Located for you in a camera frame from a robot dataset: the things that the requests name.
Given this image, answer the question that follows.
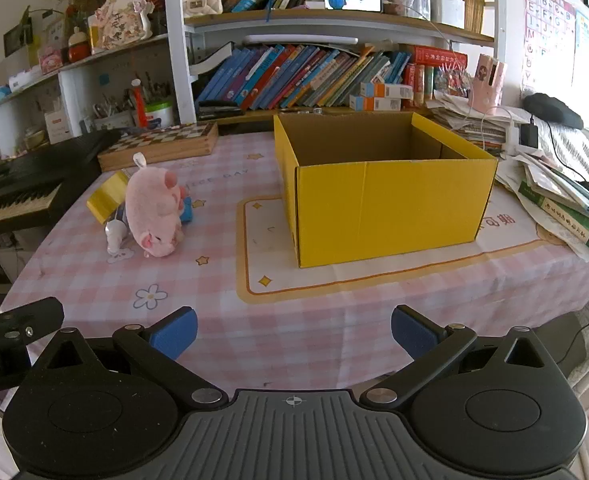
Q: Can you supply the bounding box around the pen holder with pens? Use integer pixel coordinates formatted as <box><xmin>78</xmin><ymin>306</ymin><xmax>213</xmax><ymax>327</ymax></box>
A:
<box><xmin>93</xmin><ymin>92</ymin><xmax>135</xmax><ymax>131</ymax></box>

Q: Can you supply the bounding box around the small white box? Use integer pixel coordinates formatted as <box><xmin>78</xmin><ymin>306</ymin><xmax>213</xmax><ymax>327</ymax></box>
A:
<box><xmin>44</xmin><ymin>110</ymin><xmax>72</xmax><ymax>145</ymax></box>

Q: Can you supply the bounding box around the white tissue pack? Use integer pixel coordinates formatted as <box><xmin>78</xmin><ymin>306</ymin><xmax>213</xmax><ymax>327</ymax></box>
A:
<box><xmin>8</xmin><ymin>72</ymin><xmax>42</xmax><ymax>92</ymax></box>

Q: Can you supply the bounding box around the yellow bottle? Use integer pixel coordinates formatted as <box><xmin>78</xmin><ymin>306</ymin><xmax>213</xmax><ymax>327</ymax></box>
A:
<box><xmin>85</xmin><ymin>14</ymin><xmax>100</xmax><ymax>56</ymax></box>

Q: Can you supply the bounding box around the white jar with green lid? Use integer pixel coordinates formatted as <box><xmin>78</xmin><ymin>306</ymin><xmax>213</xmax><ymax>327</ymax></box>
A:
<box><xmin>144</xmin><ymin>101</ymin><xmax>175</xmax><ymax>129</ymax></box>

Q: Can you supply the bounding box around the black power adapter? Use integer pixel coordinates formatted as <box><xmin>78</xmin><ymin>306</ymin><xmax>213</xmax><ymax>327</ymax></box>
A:
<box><xmin>519</xmin><ymin>117</ymin><xmax>539</xmax><ymax>147</ymax></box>

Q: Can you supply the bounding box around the long row of colourful books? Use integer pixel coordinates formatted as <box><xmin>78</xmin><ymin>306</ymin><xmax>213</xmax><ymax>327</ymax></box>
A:
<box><xmin>197</xmin><ymin>44</ymin><xmax>469</xmax><ymax>111</ymax></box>

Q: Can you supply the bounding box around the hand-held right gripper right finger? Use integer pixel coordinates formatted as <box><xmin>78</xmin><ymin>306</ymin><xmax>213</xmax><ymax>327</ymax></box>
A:
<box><xmin>359</xmin><ymin>304</ymin><xmax>562</xmax><ymax>411</ymax></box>

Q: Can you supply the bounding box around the pink pen holder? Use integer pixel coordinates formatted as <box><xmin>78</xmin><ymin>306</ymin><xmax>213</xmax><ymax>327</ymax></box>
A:
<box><xmin>471</xmin><ymin>53</ymin><xmax>507</xmax><ymax>116</ymax></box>

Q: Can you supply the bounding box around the stack of papers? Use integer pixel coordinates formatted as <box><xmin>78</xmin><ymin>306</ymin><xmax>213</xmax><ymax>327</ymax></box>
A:
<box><xmin>427</xmin><ymin>92</ymin><xmax>512</xmax><ymax>153</ymax></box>

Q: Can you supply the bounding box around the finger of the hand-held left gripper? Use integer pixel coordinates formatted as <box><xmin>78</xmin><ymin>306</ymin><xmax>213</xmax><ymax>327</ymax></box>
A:
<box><xmin>0</xmin><ymin>296</ymin><xmax>66</xmax><ymax>347</ymax></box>

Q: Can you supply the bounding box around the black piano keyboard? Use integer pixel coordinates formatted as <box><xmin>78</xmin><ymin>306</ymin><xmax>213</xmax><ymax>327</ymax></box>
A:
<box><xmin>0</xmin><ymin>130</ymin><xmax>122</xmax><ymax>241</ymax></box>

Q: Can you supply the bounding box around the pink plush pig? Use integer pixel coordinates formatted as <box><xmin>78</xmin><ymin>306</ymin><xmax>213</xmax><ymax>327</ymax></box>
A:
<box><xmin>124</xmin><ymin>152</ymin><xmax>188</xmax><ymax>259</ymax></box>

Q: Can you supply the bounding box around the floral pig figurine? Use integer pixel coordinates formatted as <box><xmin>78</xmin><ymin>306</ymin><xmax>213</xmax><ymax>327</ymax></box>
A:
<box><xmin>94</xmin><ymin>0</ymin><xmax>154</xmax><ymax>51</ymax></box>

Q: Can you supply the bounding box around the pink gift box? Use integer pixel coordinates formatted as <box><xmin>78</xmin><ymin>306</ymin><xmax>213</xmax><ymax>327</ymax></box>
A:
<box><xmin>38</xmin><ymin>47</ymin><xmax>65</xmax><ymax>68</ymax></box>

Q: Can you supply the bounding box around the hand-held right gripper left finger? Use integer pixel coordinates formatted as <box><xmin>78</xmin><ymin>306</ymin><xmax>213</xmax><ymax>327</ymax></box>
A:
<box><xmin>27</xmin><ymin>306</ymin><xmax>230</xmax><ymax>411</ymax></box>

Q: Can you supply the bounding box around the desktop with pink checked tablecloth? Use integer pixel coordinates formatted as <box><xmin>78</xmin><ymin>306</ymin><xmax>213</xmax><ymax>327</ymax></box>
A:
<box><xmin>0</xmin><ymin>127</ymin><xmax>589</xmax><ymax>441</ymax></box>

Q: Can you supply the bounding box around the red and white glue bottle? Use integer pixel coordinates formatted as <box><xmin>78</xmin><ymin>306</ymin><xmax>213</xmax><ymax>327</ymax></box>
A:
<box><xmin>131</xmin><ymin>79</ymin><xmax>148</xmax><ymax>128</ymax></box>

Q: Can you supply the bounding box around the white bookshelf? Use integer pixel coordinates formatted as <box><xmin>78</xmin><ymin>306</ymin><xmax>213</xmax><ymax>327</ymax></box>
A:
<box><xmin>0</xmin><ymin>0</ymin><xmax>505</xmax><ymax>133</ymax></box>

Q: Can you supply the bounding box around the white patterned cloth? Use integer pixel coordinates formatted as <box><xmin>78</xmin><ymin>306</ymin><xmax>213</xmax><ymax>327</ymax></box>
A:
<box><xmin>534</xmin><ymin>115</ymin><xmax>589</xmax><ymax>186</ymax></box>

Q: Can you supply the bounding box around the wooden chess board box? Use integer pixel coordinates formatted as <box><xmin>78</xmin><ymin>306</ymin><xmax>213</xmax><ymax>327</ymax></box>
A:
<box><xmin>98</xmin><ymin>121</ymin><xmax>220</xmax><ymax>173</ymax></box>

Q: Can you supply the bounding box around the pile of notebooks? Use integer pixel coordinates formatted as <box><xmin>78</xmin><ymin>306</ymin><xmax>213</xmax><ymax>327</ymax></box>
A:
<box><xmin>494</xmin><ymin>152</ymin><xmax>589</xmax><ymax>226</ymax></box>

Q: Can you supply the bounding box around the yellow shiny packet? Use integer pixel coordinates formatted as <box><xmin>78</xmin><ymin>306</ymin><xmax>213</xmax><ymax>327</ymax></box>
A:
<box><xmin>86</xmin><ymin>170</ymin><xmax>131</xmax><ymax>224</ymax></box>

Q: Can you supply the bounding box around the black stapler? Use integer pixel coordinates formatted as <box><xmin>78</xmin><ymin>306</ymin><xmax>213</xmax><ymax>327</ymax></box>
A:
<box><xmin>197</xmin><ymin>100</ymin><xmax>242</xmax><ymax>121</ymax></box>

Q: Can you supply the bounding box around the white power strip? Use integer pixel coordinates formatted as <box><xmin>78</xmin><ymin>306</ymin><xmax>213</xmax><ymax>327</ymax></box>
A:
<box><xmin>503</xmin><ymin>124</ymin><xmax>525</xmax><ymax>156</ymax></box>

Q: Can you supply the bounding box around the white pen holder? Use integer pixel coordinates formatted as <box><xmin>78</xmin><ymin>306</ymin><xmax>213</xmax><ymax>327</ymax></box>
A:
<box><xmin>431</xmin><ymin>0</ymin><xmax>466</xmax><ymax>30</ymax></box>
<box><xmin>404</xmin><ymin>0</ymin><xmax>432</xmax><ymax>21</ymax></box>

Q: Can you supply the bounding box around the yellow cardboard box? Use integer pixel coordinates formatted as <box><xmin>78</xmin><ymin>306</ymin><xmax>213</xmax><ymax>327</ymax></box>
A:
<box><xmin>273</xmin><ymin>111</ymin><xmax>499</xmax><ymax>269</ymax></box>

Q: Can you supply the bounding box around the thick green book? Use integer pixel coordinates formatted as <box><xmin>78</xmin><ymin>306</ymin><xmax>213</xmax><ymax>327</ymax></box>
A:
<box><xmin>517</xmin><ymin>180</ymin><xmax>589</xmax><ymax>257</ymax></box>

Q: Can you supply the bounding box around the red round doll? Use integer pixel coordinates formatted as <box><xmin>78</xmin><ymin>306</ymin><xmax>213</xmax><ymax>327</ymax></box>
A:
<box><xmin>68</xmin><ymin>26</ymin><xmax>92</xmax><ymax>63</ymax></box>

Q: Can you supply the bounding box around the alphabet wall poster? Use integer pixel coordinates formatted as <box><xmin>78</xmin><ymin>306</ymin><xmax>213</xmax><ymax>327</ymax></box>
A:
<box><xmin>521</xmin><ymin>0</ymin><xmax>577</xmax><ymax>93</ymax></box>

